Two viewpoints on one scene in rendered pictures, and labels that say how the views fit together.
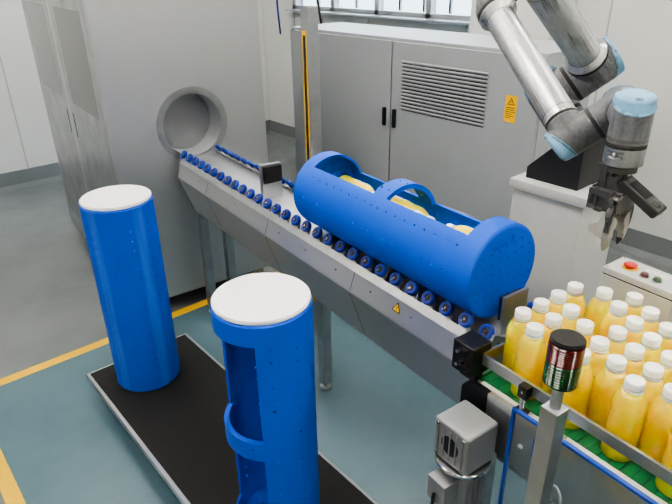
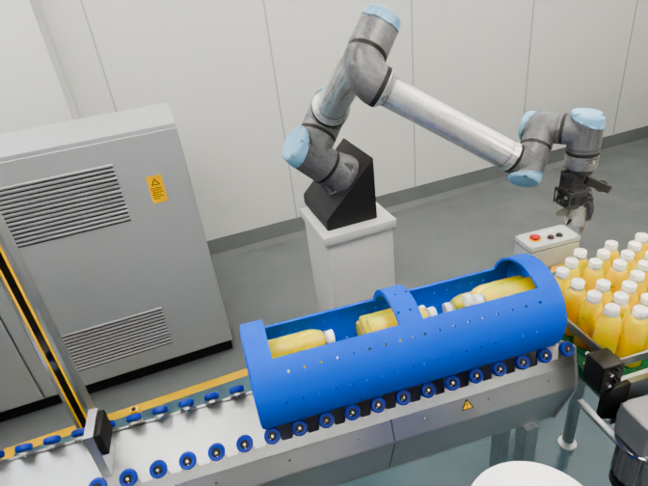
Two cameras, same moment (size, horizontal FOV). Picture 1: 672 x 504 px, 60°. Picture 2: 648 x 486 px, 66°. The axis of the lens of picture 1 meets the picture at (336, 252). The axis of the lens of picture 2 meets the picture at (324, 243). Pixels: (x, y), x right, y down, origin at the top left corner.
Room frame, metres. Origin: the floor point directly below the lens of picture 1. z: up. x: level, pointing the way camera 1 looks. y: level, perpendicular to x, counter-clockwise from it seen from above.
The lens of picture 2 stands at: (1.51, 0.86, 2.05)
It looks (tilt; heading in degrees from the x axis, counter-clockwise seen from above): 30 degrees down; 294
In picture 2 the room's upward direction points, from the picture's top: 7 degrees counter-clockwise
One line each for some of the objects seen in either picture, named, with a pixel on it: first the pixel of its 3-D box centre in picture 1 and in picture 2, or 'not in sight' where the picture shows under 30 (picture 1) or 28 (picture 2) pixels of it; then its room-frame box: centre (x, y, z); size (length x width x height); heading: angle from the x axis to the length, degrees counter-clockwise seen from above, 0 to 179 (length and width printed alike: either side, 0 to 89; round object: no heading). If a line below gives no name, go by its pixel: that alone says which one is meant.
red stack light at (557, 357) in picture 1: (565, 351); not in sight; (0.87, -0.41, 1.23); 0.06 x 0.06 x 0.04
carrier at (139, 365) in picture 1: (133, 292); not in sight; (2.23, 0.89, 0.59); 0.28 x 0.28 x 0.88
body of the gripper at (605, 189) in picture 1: (613, 188); (575, 186); (1.35, -0.68, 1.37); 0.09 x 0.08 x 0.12; 35
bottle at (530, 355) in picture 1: (529, 362); (633, 337); (1.16, -0.47, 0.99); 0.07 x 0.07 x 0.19
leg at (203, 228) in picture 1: (207, 265); not in sight; (3.01, 0.74, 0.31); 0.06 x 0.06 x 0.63; 35
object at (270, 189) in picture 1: (271, 180); (103, 442); (2.48, 0.28, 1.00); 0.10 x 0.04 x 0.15; 125
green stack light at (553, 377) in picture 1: (561, 371); not in sight; (0.87, -0.41, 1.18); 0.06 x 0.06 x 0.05
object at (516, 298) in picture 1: (511, 310); not in sight; (1.39, -0.49, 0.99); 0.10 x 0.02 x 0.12; 125
